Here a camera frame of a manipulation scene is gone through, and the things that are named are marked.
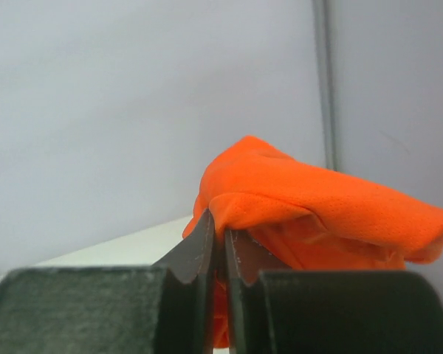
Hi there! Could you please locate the orange t-shirt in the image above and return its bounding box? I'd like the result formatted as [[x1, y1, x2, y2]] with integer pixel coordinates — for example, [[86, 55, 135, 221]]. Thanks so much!
[[185, 136, 443, 349]]

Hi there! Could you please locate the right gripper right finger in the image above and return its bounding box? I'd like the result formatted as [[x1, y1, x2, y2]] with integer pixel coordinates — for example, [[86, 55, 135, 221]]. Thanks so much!
[[224, 231, 443, 353]]

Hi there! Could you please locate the right frame post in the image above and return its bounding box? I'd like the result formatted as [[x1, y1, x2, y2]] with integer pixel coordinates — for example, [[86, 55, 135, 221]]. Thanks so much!
[[312, 0, 338, 170]]

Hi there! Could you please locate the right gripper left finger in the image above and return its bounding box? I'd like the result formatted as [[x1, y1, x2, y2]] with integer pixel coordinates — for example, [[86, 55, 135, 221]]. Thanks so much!
[[0, 212, 216, 353]]

